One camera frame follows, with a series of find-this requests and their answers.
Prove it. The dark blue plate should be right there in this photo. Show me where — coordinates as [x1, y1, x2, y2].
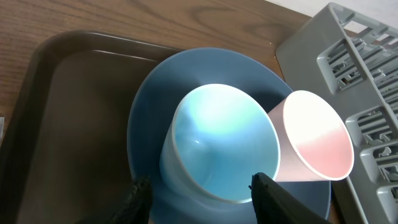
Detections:
[126, 47, 332, 224]

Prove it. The light blue cup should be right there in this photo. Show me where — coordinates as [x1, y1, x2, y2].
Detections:
[159, 84, 280, 203]

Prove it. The brown serving tray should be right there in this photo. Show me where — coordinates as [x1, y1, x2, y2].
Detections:
[1, 30, 176, 223]

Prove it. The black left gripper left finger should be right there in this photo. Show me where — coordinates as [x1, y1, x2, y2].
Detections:
[77, 175, 154, 224]

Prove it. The pink cup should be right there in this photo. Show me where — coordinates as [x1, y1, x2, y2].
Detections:
[268, 90, 354, 182]

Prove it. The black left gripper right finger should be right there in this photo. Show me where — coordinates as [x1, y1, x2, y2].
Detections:
[249, 172, 329, 224]

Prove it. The grey dishwasher rack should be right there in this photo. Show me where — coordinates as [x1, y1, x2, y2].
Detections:
[275, 2, 397, 223]

